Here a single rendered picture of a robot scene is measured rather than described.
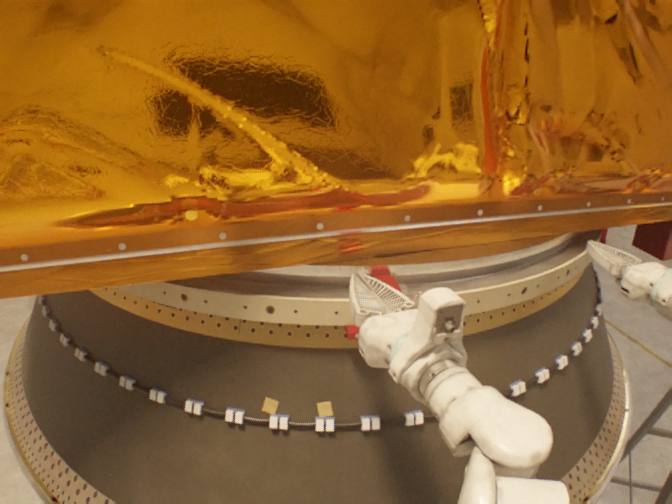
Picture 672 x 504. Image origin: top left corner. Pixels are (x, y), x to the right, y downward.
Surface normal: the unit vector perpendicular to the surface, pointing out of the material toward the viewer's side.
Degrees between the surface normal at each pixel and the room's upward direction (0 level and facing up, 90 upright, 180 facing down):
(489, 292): 90
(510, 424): 6
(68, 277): 90
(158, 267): 90
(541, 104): 102
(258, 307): 90
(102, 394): 62
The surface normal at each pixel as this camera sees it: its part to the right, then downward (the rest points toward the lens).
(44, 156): 0.23, 0.56
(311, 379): 0.03, -0.07
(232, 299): -0.15, 0.40
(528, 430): 0.06, -0.90
